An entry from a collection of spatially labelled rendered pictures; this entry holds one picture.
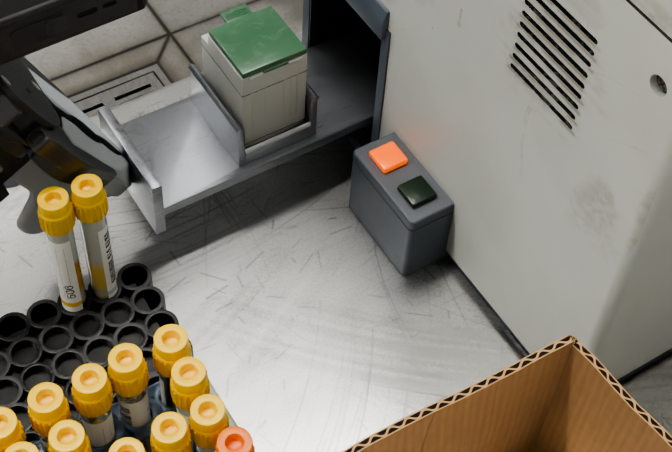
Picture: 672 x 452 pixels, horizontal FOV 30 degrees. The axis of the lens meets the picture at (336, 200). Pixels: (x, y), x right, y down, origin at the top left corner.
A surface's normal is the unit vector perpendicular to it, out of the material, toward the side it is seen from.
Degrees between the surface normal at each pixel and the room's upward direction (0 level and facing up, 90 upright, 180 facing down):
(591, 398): 89
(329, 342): 0
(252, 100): 90
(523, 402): 88
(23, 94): 60
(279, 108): 90
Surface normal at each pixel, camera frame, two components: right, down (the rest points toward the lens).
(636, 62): -0.85, 0.39
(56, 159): 0.43, 0.59
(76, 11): 0.53, 0.67
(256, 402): 0.04, -0.61
